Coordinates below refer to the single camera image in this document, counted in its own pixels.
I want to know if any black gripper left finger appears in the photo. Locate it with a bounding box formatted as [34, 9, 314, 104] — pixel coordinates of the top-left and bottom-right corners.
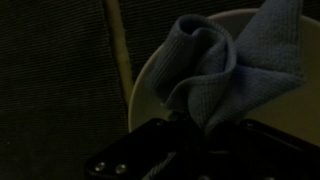
[83, 115, 208, 180]

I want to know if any blue cloth towel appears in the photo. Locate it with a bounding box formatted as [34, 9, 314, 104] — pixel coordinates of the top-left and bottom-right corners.
[145, 0, 306, 135]

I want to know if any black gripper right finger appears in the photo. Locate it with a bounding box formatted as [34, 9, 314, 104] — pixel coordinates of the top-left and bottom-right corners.
[209, 118, 320, 180]

